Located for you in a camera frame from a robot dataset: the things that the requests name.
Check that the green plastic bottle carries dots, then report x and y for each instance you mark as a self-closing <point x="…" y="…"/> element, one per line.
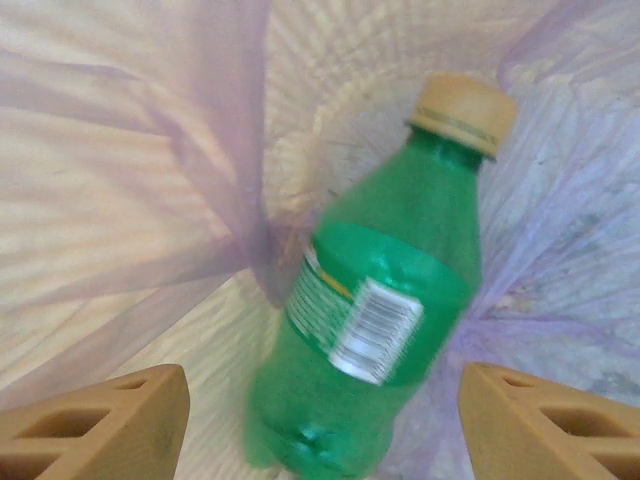
<point x="380" y="260"/>

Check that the beige basket bin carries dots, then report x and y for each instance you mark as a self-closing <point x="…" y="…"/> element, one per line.
<point x="75" y="225"/>

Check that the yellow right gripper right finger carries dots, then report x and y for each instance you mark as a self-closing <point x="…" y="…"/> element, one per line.
<point x="490" y="425"/>

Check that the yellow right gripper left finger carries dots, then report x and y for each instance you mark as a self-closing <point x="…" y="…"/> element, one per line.
<point x="150" y="425"/>

